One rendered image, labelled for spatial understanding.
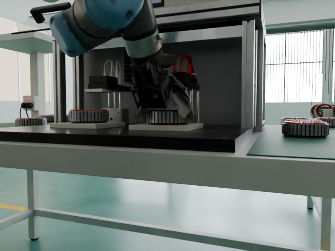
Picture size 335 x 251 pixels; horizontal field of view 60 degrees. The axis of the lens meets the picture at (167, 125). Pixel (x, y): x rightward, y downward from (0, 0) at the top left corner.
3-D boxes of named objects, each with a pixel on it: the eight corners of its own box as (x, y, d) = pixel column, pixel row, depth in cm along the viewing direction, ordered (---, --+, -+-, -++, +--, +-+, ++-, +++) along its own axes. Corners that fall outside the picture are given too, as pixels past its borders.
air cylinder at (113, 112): (121, 125, 93) (121, 107, 93) (101, 124, 96) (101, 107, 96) (128, 124, 98) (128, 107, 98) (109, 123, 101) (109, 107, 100)
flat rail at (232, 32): (248, 36, 76) (248, 24, 76) (58, 52, 98) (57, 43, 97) (249, 37, 77) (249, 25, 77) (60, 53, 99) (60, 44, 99)
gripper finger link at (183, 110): (188, 133, 69) (162, 107, 66) (193, 117, 74) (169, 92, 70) (198, 128, 67) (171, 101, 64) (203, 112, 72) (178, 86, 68)
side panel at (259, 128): (261, 132, 92) (263, 29, 90) (251, 132, 93) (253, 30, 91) (264, 127, 118) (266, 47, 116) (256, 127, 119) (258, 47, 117)
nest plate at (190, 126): (187, 131, 65) (187, 125, 65) (128, 129, 71) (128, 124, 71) (203, 127, 79) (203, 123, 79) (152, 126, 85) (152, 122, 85)
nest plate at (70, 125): (96, 129, 74) (96, 124, 74) (49, 127, 79) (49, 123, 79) (124, 125, 88) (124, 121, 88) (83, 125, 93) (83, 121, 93)
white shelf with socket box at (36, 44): (36, 124, 142) (34, 29, 140) (-18, 123, 155) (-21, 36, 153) (81, 121, 175) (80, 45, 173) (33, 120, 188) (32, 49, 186)
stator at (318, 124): (309, 133, 83) (309, 120, 83) (339, 137, 72) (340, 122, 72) (273, 134, 81) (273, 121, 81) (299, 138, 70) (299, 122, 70)
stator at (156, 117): (182, 125, 68) (182, 109, 68) (138, 124, 72) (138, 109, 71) (194, 123, 78) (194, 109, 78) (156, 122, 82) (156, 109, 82)
